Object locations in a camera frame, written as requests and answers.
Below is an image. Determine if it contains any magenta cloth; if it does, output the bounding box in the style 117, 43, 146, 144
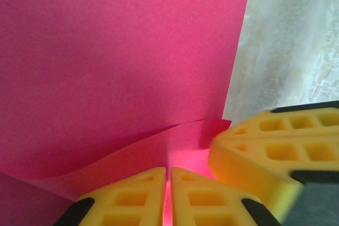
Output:
0, 0, 254, 226

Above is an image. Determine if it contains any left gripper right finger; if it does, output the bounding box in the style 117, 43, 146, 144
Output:
171, 166, 283, 226

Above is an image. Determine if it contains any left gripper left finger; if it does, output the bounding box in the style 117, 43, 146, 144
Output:
52, 166, 167, 226

